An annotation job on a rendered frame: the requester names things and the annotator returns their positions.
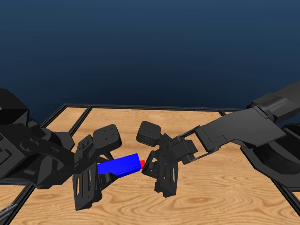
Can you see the thin red peg bar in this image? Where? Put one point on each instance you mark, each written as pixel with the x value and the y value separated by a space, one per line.
pixel 142 164

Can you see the blue hollow socket block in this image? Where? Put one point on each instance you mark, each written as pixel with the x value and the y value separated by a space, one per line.
pixel 122 164

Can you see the grey metal strut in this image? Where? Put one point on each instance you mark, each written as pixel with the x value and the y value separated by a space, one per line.
pixel 7 209

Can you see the black table frame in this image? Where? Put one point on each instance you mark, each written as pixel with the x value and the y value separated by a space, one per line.
pixel 154 107

